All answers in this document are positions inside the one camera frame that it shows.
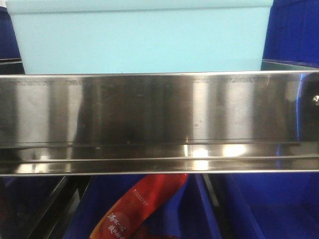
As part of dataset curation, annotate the red snack package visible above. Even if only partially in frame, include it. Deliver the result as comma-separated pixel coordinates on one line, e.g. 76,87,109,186
89,174,188,239

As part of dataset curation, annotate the dark blue bin lower centre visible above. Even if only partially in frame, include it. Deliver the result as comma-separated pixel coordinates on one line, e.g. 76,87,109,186
63,174,221,239

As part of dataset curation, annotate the dark blue bin lower right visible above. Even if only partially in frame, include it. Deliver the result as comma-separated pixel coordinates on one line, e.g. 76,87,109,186
199,172,319,239

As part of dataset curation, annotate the light blue plastic bin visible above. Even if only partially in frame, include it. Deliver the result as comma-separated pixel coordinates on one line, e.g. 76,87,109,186
6,0,273,74

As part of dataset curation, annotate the dark blue bin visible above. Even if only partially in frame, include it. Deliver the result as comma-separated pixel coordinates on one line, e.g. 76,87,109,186
63,174,221,239
199,172,319,239
0,4,21,60
263,0,319,65

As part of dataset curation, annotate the stainless steel shelf rail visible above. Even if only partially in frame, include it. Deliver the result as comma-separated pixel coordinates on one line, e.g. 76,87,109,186
0,70,319,176

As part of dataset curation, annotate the dark blue bin upper right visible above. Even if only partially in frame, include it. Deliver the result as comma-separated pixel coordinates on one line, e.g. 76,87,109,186
263,0,319,65

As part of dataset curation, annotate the dark blue bin upper left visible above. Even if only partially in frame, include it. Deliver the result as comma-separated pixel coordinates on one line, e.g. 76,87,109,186
0,4,21,60

